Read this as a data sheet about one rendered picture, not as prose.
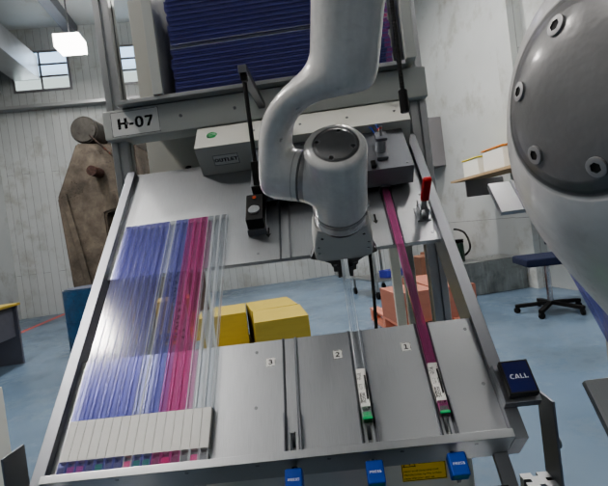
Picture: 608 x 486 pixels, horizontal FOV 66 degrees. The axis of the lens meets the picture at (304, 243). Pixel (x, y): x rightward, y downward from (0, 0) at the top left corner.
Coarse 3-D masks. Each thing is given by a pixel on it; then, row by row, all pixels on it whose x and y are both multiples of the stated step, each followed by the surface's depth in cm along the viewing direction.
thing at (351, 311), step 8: (344, 264) 87; (344, 272) 86; (344, 280) 85; (352, 296) 82; (352, 304) 81; (352, 312) 80; (352, 320) 79; (352, 328) 78; (352, 336) 77; (352, 344) 76; (360, 344) 76; (360, 352) 75; (360, 360) 74; (368, 408) 68; (368, 416) 68
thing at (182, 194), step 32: (160, 192) 110; (192, 192) 109; (224, 192) 107; (416, 192) 99; (128, 224) 104; (288, 224) 98; (384, 224) 94; (416, 224) 93; (256, 256) 93; (288, 256) 92
